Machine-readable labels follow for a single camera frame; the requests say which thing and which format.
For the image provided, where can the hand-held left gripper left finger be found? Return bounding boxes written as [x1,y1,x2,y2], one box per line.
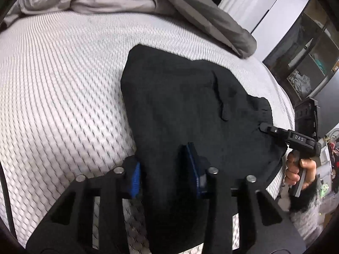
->
[25,156,149,254]

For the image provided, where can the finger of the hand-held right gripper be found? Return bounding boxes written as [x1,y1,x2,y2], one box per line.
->
[259,122,290,141]

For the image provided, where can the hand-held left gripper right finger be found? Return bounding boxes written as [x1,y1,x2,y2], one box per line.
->
[177,142,306,254]

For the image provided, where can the black pants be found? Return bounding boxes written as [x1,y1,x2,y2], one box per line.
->
[120,44,288,254]

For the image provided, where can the person's right hand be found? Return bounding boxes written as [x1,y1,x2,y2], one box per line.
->
[285,149,317,189]

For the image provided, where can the black monitor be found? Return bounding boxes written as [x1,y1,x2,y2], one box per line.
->
[294,79,339,141]

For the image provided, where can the pale clothes pile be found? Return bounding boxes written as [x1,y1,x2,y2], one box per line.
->
[287,73,312,97]

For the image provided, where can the teal cloth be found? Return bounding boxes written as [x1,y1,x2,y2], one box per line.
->
[313,55,327,71]

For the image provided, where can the dark open wardrobe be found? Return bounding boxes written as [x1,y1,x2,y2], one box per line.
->
[262,0,339,106]

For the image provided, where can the white patterned mattress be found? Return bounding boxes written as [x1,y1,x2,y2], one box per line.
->
[0,11,296,254]

